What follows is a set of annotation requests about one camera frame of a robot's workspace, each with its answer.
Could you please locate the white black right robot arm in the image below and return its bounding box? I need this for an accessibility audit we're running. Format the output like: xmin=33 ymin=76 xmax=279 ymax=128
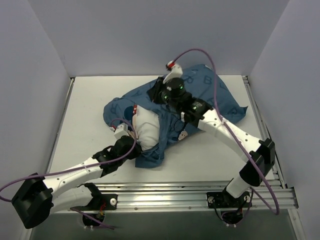
xmin=147 ymin=77 xmax=275 ymax=207

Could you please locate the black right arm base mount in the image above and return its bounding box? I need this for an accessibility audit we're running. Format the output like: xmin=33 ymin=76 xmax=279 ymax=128
xmin=206 ymin=189 xmax=253 ymax=228

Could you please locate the white pillow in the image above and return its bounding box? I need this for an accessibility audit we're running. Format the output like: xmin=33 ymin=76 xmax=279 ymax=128
xmin=132 ymin=104 xmax=160 ymax=151

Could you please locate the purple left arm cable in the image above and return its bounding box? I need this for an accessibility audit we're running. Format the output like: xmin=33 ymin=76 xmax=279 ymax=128
xmin=0 ymin=118 xmax=138 ymax=230

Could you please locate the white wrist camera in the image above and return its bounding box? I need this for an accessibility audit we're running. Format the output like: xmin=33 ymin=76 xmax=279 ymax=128
xmin=109 ymin=122 xmax=129 ymax=140
xmin=162 ymin=60 xmax=183 ymax=84

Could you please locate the aluminium front rail frame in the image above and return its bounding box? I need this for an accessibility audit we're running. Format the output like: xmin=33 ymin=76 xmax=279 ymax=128
xmin=24 ymin=181 xmax=300 ymax=218

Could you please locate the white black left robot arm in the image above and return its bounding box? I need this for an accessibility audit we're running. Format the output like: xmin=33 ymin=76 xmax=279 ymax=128
xmin=11 ymin=136 xmax=142 ymax=229

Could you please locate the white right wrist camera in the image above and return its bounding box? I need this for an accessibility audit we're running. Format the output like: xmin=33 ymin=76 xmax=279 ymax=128
xmin=162 ymin=60 xmax=183 ymax=84

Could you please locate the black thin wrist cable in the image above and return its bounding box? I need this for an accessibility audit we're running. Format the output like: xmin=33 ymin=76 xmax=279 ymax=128
xmin=159 ymin=103 xmax=191 ymax=135

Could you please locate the aluminium side rail left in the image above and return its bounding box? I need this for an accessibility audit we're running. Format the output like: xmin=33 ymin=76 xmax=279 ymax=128
xmin=45 ymin=77 xmax=76 ymax=174

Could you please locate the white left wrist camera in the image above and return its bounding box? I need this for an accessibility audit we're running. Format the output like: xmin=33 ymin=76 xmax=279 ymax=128
xmin=109 ymin=122 xmax=129 ymax=140

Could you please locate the aluminium side rail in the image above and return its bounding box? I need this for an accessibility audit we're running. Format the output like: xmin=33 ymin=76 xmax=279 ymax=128
xmin=242 ymin=75 xmax=287 ymax=189
xmin=45 ymin=77 xmax=76 ymax=174

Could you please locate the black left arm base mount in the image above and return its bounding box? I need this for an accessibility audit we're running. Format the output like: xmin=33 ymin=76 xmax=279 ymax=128
xmin=71 ymin=183 xmax=118 ymax=230

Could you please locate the aluminium side rail right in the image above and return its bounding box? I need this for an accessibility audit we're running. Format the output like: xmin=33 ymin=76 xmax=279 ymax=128
xmin=242 ymin=75 xmax=287 ymax=189

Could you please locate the blue letter-print pillowcase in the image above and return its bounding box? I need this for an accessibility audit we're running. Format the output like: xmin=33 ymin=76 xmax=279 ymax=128
xmin=103 ymin=63 xmax=249 ymax=170

